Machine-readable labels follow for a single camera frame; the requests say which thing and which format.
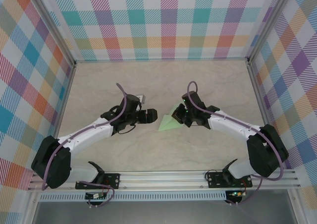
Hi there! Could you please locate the light green paper sheet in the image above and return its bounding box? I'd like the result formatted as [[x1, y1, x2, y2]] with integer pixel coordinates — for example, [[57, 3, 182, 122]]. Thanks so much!
[[158, 102, 184, 132]]

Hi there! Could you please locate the thin black left gripper cable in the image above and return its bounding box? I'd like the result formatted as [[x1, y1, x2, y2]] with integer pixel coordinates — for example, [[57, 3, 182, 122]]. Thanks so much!
[[116, 124, 136, 136]]

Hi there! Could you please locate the thin aluminium frame rail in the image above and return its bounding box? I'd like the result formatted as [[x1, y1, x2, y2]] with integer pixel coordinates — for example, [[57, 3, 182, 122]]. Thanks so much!
[[74, 57, 250, 64]]

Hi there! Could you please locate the wide aluminium base rail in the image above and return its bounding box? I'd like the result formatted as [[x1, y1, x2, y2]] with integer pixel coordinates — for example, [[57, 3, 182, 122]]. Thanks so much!
[[27, 170, 302, 191]]

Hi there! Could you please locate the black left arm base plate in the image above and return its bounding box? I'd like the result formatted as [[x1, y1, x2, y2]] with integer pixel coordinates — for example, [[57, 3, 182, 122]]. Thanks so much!
[[75, 173, 121, 190]]

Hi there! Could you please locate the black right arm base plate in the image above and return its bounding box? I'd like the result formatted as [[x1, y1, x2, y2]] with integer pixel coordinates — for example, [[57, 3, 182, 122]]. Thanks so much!
[[207, 171, 253, 189]]

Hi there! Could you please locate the aluminium side frame rail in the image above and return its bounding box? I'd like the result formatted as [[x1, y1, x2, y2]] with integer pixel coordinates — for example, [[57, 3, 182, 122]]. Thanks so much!
[[247, 60, 284, 170], [43, 64, 77, 172]]

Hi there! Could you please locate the perforated grey cable duct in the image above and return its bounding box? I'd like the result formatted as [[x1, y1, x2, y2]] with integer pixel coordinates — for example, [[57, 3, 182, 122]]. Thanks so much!
[[38, 193, 227, 202]]

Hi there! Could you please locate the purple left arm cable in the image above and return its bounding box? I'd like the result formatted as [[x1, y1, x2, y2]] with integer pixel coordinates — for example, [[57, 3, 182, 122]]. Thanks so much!
[[42, 82, 129, 209]]

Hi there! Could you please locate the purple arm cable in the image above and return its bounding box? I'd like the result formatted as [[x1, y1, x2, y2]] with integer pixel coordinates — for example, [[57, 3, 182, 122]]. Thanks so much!
[[42, 82, 129, 209], [187, 80, 285, 206]]

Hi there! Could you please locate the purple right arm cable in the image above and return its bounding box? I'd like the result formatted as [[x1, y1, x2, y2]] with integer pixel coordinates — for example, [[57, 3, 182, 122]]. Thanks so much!
[[187, 80, 285, 206]]

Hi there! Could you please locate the aluminium frame post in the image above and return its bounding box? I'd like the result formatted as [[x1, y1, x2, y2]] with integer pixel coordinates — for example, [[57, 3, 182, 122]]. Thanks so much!
[[29, 0, 77, 68], [246, 0, 294, 66]]

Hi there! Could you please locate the aluminium frame leg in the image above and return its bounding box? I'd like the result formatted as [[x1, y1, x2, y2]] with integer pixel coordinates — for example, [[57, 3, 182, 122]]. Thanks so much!
[[287, 189, 308, 224], [22, 190, 42, 224]]

